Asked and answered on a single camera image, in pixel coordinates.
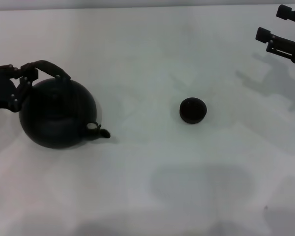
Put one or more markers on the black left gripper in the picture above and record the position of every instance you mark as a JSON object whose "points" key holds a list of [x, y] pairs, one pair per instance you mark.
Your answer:
{"points": [[1, 91]]}

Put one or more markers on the small dark teacup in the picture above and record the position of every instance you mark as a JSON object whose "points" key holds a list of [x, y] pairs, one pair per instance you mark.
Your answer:
{"points": [[193, 110]]}

